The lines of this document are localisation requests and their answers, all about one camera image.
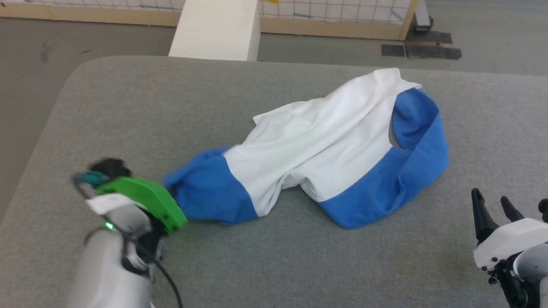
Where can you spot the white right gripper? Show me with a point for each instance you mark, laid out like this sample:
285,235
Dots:
509,239

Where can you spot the white box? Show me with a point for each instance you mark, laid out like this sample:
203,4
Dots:
218,30

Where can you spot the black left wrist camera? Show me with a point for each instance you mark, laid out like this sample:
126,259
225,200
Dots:
109,167

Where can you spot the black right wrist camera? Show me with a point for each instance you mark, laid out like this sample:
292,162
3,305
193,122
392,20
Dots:
543,209

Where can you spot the black floor tape patch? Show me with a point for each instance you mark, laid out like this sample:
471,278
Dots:
430,37
392,50
434,52

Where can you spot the lemon print partition panel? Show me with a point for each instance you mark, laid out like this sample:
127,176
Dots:
334,13

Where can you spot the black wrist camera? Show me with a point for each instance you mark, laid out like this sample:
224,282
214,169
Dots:
109,167
543,209

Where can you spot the grey metal partition stand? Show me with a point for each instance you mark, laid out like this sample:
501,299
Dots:
423,15

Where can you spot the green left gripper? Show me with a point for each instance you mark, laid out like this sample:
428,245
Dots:
150,201

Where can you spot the white and blue shirt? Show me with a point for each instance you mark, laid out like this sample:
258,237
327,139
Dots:
325,141

